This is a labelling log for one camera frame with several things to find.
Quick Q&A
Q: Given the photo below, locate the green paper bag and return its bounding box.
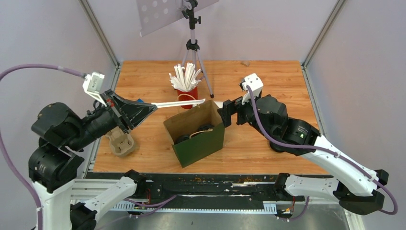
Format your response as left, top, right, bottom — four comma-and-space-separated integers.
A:
163, 100, 225, 168

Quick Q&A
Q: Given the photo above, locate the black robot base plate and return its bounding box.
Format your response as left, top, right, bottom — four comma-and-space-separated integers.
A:
115, 172, 305, 212

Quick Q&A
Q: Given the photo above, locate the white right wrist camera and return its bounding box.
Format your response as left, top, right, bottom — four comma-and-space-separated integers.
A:
239, 73, 264, 105

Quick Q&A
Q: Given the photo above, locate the cardboard cup carrier tray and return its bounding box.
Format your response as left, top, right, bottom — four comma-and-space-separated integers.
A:
106, 127, 136, 158

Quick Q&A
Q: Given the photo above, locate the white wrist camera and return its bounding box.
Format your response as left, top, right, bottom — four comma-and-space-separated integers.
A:
239, 73, 264, 105
82, 72, 106, 106

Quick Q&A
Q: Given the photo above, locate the stack of white paper cups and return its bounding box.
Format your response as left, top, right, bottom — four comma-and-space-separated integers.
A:
213, 101, 224, 109

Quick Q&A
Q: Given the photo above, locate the white paper cup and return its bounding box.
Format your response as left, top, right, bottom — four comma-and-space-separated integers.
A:
174, 135, 190, 145
197, 123, 214, 132

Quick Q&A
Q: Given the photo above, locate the white straw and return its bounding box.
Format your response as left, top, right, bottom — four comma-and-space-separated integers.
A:
151, 99, 205, 108

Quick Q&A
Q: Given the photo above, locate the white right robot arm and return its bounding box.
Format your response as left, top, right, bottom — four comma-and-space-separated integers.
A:
218, 95, 389, 215

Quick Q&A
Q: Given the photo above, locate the white wrapped straws bundle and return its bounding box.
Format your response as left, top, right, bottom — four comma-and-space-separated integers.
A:
169, 62, 202, 92

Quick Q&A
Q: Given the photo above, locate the white tripod stand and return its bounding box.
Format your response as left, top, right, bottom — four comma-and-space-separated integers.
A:
180, 0, 214, 99

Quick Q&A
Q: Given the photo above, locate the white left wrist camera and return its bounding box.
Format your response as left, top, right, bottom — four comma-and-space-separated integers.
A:
82, 72, 106, 106

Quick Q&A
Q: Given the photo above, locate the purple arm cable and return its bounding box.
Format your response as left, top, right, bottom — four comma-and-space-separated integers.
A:
0, 64, 87, 230
246, 85, 399, 216

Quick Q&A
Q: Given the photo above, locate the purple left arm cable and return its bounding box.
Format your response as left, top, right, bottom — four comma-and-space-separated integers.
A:
0, 64, 87, 230

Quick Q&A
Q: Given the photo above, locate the red straw holder cup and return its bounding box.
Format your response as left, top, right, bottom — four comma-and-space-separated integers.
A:
176, 87, 199, 101

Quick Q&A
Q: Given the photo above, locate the black lid stack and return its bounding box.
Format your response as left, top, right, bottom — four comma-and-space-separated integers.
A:
269, 141, 284, 153

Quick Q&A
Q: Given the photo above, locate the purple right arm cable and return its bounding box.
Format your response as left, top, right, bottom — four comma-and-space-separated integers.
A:
246, 85, 399, 216

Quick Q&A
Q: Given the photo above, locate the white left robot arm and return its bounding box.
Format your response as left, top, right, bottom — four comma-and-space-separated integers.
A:
28, 90, 157, 230

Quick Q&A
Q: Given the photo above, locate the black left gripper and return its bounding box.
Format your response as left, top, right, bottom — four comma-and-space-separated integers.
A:
68, 86, 159, 149

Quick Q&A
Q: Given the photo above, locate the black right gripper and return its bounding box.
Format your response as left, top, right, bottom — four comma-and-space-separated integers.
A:
217, 90, 273, 140

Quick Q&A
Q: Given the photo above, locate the white perforated board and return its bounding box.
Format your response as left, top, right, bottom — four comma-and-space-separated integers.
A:
136, 0, 217, 37

